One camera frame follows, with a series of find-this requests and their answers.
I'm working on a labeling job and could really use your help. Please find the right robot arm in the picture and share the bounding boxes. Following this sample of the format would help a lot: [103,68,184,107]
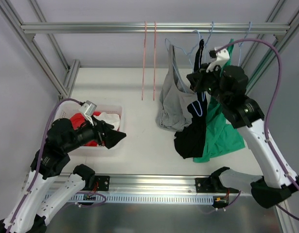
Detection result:
[187,64,299,209]

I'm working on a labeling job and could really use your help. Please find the white plastic basket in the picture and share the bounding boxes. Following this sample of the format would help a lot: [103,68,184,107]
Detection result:
[50,104,124,157]

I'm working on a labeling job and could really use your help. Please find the red tank top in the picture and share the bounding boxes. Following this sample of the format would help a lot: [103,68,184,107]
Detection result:
[70,113,99,147]

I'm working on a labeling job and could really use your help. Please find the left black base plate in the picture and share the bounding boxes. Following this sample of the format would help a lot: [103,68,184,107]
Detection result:
[92,175,110,192]

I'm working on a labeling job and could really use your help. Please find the white slotted cable duct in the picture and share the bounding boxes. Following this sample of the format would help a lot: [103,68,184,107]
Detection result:
[46,193,214,204]

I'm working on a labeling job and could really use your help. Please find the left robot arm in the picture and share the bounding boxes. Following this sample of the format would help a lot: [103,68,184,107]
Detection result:
[0,118,126,233]

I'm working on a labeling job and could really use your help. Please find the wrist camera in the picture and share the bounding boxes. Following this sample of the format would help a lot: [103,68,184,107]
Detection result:
[79,100,97,126]
[206,47,230,73]

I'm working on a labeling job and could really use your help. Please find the grey tank top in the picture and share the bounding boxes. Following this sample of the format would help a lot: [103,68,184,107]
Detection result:
[156,44,197,132]

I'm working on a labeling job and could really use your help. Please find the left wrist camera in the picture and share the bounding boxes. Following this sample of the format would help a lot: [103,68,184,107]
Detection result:
[79,100,97,126]

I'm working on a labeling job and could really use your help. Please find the aluminium front rail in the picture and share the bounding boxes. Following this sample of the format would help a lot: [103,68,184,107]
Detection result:
[21,173,285,197]

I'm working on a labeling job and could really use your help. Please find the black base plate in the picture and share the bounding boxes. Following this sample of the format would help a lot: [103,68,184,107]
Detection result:
[194,177,215,193]
[92,175,110,192]

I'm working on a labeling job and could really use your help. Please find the black tank top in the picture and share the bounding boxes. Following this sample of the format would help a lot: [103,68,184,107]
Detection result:
[174,38,210,160]

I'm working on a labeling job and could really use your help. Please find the aluminium hanging rail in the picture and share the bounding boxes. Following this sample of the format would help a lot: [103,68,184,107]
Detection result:
[21,22,290,35]

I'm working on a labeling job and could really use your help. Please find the blue hanger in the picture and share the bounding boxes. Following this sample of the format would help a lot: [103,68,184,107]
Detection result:
[203,21,214,63]
[236,21,252,67]
[164,30,203,117]

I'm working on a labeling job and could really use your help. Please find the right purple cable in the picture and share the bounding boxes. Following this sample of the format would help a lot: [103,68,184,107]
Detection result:
[213,38,299,223]

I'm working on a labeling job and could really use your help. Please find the white tank top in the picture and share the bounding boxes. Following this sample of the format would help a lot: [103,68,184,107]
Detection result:
[93,112,121,130]

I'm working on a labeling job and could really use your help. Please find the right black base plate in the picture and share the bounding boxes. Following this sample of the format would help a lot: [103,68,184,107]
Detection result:
[194,177,215,193]

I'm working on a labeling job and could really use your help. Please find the pink hanger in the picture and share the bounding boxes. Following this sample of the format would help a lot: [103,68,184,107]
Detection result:
[153,21,157,101]
[141,21,147,101]

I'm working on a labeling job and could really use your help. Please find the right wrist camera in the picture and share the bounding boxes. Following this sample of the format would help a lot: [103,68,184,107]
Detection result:
[206,47,230,73]

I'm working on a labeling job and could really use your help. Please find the green tank top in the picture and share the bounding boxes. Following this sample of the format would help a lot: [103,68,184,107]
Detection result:
[193,38,246,163]

